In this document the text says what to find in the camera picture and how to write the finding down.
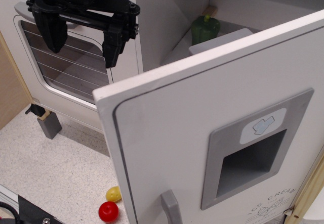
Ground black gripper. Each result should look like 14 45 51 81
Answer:
27 0 140 68

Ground white toy fridge door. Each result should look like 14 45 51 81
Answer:
93 11 323 223

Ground white toy fridge cabinet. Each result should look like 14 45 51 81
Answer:
136 0 323 71

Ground black clamp on leg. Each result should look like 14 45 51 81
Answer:
25 104 46 117

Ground grey toy kitchen leg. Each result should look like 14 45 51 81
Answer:
37 112 62 140

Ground green toy bell pepper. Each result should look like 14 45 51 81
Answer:
191 15 221 45

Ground yellow toy potato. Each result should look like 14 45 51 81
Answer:
105 186 122 203

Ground red toy tomato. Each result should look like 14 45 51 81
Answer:
98 201 119 222

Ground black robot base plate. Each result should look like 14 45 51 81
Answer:
0 195 64 224

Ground grey fridge door handle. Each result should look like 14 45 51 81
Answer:
160 190 183 224

